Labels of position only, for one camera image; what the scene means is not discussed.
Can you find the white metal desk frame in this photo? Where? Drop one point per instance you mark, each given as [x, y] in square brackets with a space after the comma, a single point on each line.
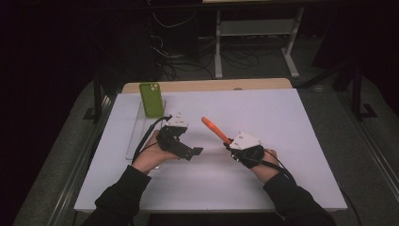
[255, 27]

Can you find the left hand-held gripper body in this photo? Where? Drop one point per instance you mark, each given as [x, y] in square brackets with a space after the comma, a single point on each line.
[171, 141]

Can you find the orange phone case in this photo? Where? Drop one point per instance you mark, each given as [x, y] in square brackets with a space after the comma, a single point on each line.
[215, 128]

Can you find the clear plastic rack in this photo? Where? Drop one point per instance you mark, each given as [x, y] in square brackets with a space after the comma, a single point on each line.
[139, 132]

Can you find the person's left hand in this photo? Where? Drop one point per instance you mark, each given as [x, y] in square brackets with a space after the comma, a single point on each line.
[152, 153]

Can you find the person's right hand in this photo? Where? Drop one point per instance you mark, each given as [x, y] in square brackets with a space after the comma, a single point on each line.
[268, 168]

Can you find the black metal stand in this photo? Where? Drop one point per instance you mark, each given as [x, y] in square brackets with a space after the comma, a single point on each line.
[357, 94]
[97, 100]

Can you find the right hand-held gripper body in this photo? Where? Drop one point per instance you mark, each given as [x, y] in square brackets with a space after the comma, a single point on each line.
[249, 152]

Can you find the light wooden table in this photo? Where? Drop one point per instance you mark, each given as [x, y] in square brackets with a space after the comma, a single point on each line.
[204, 85]

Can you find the green cartoon phone case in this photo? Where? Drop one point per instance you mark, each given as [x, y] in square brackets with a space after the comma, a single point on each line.
[151, 100]

